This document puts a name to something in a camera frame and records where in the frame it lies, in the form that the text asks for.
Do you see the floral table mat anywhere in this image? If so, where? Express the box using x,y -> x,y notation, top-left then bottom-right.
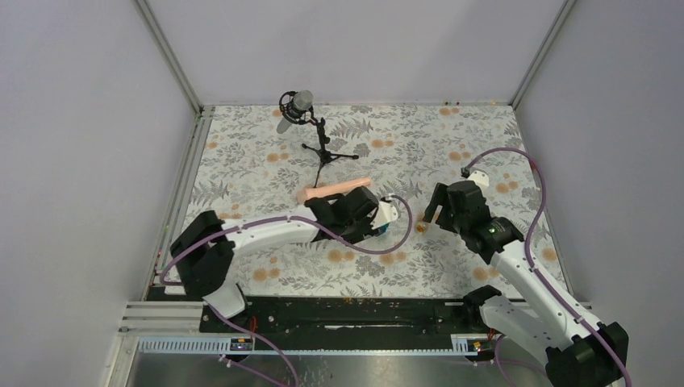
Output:
184,105 -> 540,298

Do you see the black microphone tripod stand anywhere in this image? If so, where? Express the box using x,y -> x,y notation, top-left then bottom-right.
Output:
302,117 -> 360,188

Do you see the purple cable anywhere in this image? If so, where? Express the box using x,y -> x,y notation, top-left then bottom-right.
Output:
159,195 -> 415,387
460,148 -> 632,387

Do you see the pink tube container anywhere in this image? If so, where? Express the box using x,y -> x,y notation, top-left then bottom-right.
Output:
296,177 -> 372,204

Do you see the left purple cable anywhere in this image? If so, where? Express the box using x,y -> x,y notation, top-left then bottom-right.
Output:
159,195 -> 415,387

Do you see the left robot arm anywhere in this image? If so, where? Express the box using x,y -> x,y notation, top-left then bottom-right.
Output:
170,186 -> 398,331

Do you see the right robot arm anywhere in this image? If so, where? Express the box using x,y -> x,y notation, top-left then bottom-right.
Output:
423,180 -> 632,386

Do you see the white slotted cable duct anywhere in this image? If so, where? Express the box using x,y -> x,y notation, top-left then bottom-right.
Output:
137,333 -> 482,358

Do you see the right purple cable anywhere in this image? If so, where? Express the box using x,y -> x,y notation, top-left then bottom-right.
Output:
460,148 -> 632,387

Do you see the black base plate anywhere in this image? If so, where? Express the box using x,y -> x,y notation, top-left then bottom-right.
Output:
199,296 -> 492,351

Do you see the silver microphone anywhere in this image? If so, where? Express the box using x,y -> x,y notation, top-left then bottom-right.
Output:
276,90 -> 313,135

